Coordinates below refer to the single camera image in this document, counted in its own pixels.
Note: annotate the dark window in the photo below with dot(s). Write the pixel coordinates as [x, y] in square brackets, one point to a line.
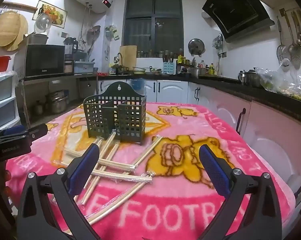
[140, 30]

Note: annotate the steel ladle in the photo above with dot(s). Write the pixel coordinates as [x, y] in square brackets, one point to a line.
[291, 48]

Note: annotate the wall socket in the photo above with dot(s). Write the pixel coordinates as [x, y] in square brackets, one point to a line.
[223, 54]
[64, 35]

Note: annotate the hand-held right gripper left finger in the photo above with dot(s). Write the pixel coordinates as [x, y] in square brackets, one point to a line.
[84, 170]

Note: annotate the plastic drawer unit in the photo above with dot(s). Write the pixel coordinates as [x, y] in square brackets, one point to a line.
[1, 92]

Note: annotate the hanging plastic organizer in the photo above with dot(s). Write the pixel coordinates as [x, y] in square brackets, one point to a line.
[112, 33]

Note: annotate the hanging small kitchen tools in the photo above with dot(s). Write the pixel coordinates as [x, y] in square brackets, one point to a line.
[218, 41]

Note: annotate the slotted steel spatula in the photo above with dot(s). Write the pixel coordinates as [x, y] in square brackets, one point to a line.
[296, 60]

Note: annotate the bunch of chopsticks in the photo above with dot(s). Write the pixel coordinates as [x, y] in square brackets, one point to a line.
[110, 166]

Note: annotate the black microwave oven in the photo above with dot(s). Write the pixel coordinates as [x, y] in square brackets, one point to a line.
[43, 61]

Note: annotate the steel kettle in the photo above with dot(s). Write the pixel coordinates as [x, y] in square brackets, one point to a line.
[243, 77]

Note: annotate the steel pot lid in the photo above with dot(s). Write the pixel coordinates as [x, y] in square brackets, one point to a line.
[196, 46]

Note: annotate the wooden cutting board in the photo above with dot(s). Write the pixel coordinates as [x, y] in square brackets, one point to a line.
[128, 55]

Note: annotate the yellow oil bottle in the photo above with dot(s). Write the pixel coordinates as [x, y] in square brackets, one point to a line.
[211, 70]

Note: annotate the blue plastic dish tub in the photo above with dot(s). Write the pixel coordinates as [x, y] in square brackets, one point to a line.
[84, 68]

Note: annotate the glass dome lid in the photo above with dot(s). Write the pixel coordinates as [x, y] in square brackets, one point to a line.
[42, 22]

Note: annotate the round bamboo board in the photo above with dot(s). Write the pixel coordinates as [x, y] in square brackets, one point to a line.
[4, 28]

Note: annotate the blue knife block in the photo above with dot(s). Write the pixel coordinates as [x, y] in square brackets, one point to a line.
[169, 68]

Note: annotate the ceramic bowl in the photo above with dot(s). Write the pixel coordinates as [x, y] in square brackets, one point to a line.
[139, 70]

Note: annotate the fruit wall poster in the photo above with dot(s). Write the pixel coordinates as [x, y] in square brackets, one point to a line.
[51, 13]

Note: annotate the steel stockpot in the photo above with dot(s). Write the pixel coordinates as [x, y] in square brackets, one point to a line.
[56, 105]

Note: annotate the plastic bag of vegetables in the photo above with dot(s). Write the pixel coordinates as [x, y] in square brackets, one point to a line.
[278, 85]

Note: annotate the sink faucet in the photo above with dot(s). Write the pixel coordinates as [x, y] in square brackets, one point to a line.
[118, 54]

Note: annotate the dark green utensil holder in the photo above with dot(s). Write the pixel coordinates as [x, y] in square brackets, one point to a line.
[130, 120]

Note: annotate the white kitchen cabinet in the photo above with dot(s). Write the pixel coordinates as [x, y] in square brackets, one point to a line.
[170, 90]

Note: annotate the row of spice jars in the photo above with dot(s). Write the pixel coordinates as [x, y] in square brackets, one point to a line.
[160, 54]

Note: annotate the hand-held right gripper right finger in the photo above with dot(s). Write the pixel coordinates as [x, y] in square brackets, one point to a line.
[213, 170]

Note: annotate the blender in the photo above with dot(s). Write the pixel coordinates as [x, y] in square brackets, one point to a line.
[70, 47]

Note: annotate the tall steel pot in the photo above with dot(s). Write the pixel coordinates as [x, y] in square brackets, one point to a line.
[253, 78]

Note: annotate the black range hood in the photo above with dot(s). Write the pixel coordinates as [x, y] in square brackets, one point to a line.
[238, 7]

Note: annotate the wooden rolling pin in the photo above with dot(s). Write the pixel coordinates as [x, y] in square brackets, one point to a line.
[20, 5]

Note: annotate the pink printed blanket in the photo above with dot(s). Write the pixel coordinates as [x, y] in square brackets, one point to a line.
[190, 120]

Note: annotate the black kitchen countertop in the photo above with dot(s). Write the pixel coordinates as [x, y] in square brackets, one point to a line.
[228, 82]

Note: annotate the red packet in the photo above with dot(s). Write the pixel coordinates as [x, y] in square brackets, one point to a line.
[103, 74]

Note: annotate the metal storage shelf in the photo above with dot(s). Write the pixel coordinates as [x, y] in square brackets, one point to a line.
[53, 78]

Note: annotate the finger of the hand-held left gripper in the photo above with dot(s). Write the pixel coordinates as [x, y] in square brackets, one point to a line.
[14, 130]
[38, 130]

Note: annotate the round wooden board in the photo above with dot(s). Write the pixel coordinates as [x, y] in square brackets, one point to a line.
[24, 30]

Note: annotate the steel mixing pot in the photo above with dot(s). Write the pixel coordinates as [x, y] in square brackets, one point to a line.
[198, 72]

